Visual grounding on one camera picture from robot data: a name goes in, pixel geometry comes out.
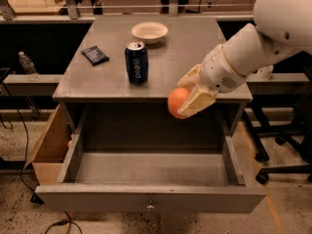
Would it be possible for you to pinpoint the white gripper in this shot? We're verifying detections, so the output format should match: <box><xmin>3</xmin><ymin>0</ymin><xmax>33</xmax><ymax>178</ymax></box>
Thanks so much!
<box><xmin>177</xmin><ymin>44</ymin><xmax>247</xmax><ymax>117</ymax></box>

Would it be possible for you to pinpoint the orange fruit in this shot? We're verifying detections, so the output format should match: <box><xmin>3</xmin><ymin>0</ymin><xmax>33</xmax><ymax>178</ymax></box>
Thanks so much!
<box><xmin>168</xmin><ymin>88</ymin><xmax>190</xmax><ymax>119</ymax></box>

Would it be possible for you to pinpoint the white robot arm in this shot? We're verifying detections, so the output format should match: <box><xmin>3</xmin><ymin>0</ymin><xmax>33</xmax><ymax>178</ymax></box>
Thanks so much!
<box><xmin>177</xmin><ymin>0</ymin><xmax>312</xmax><ymax>117</ymax></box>

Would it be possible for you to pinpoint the open grey top drawer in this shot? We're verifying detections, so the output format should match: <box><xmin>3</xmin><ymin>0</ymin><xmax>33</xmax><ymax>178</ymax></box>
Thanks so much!
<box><xmin>34</xmin><ymin>109</ymin><xmax>266</xmax><ymax>215</ymax></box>

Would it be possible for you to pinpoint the blue pepsi can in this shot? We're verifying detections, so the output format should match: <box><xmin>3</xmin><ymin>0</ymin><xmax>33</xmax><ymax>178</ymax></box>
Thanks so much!
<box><xmin>125</xmin><ymin>41</ymin><xmax>148</xmax><ymax>85</ymax></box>

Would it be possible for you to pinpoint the white bowl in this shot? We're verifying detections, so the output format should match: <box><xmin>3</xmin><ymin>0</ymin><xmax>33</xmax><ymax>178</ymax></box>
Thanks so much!
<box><xmin>132</xmin><ymin>21</ymin><xmax>168</xmax><ymax>44</ymax></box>

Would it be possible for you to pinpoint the grey cabinet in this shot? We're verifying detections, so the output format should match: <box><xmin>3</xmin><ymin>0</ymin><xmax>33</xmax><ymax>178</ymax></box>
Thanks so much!
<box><xmin>54</xmin><ymin>15</ymin><xmax>251</xmax><ymax>152</ymax></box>

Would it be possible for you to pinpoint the dark blue snack packet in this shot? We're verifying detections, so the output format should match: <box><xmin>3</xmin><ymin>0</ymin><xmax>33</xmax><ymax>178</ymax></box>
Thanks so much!
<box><xmin>81</xmin><ymin>46</ymin><xmax>109</xmax><ymax>66</ymax></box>

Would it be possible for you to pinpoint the black office chair base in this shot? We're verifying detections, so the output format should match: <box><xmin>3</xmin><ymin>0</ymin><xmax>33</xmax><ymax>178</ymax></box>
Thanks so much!
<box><xmin>242</xmin><ymin>68</ymin><xmax>312</xmax><ymax>185</ymax></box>

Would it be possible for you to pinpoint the cardboard box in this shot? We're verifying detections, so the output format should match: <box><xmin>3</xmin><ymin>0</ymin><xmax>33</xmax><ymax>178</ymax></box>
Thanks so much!
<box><xmin>24</xmin><ymin>105</ymin><xmax>71</xmax><ymax>185</ymax></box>

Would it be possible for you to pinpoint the clear water bottle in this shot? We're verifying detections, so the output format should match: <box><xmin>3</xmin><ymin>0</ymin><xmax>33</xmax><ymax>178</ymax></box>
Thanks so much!
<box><xmin>19</xmin><ymin>52</ymin><xmax>40</xmax><ymax>82</ymax></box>

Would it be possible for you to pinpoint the metal drawer handle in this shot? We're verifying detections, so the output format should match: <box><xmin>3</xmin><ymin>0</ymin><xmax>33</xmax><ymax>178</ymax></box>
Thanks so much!
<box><xmin>146</xmin><ymin>199</ymin><xmax>156</xmax><ymax>212</ymax></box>

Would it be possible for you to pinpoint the black floor cable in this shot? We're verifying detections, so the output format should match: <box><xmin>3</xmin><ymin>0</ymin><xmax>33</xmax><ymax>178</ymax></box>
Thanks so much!
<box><xmin>0</xmin><ymin>81</ymin><xmax>84</xmax><ymax>234</ymax></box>

